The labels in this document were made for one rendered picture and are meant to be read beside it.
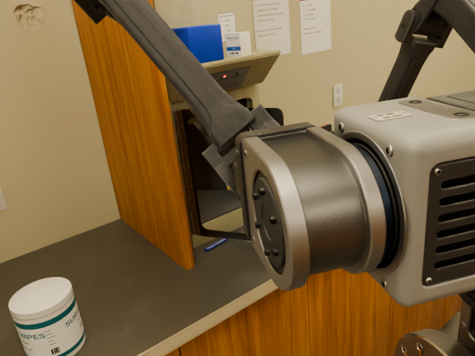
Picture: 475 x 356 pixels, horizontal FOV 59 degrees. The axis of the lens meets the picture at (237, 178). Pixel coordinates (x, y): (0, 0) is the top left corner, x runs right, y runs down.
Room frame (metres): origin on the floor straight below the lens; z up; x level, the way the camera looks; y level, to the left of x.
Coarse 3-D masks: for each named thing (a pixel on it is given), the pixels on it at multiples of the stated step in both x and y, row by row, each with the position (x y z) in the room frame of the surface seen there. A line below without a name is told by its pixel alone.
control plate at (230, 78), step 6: (222, 72) 1.16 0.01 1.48; (228, 72) 1.18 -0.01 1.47; (234, 72) 1.19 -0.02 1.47; (240, 72) 1.21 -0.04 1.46; (246, 72) 1.23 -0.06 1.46; (216, 78) 1.17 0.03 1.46; (222, 78) 1.18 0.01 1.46; (228, 78) 1.20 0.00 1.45; (234, 78) 1.22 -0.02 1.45; (240, 78) 1.24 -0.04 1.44; (234, 84) 1.24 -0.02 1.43; (240, 84) 1.26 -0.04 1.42
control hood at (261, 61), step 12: (228, 60) 1.15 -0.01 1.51; (240, 60) 1.17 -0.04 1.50; (252, 60) 1.20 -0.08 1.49; (264, 60) 1.24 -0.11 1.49; (216, 72) 1.15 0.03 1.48; (252, 72) 1.25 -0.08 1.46; (264, 72) 1.29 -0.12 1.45; (168, 84) 1.16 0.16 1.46; (252, 84) 1.30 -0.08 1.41; (180, 96) 1.14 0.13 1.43
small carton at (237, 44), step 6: (228, 36) 1.23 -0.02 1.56; (234, 36) 1.22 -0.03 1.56; (240, 36) 1.21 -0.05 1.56; (246, 36) 1.23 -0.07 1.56; (228, 42) 1.23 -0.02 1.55; (234, 42) 1.22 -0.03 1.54; (240, 42) 1.21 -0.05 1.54; (246, 42) 1.23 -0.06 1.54; (228, 48) 1.23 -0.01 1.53; (234, 48) 1.22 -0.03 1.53; (240, 48) 1.21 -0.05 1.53; (246, 48) 1.23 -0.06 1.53; (228, 54) 1.23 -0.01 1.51; (234, 54) 1.22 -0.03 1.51; (240, 54) 1.21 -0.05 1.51
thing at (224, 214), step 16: (272, 112) 1.04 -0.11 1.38; (192, 128) 1.14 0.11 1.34; (192, 144) 1.14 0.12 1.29; (208, 144) 1.12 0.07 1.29; (192, 160) 1.14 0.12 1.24; (192, 176) 1.15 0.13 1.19; (208, 176) 1.13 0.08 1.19; (208, 192) 1.13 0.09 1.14; (224, 192) 1.11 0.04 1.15; (208, 208) 1.13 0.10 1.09; (224, 208) 1.11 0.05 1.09; (240, 208) 1.09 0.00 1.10; (208, 224) 1.14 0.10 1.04; (224, 224) 1.11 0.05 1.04; (240, 224) 1.09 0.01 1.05; (240, 240) 1.09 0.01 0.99
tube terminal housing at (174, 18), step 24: (168, 0) 1.19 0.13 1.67; (192, 0) 1.23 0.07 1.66; (216, 0) 1.28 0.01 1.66; (240, 0) 1.33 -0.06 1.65; (168, 24) 1.18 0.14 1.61; (192, 24) 1.23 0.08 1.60; (240, 24) 1.32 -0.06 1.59; (168, 96) 1.17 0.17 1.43; (240, 96) 1.31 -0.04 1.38; (192, 240) 1.17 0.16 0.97
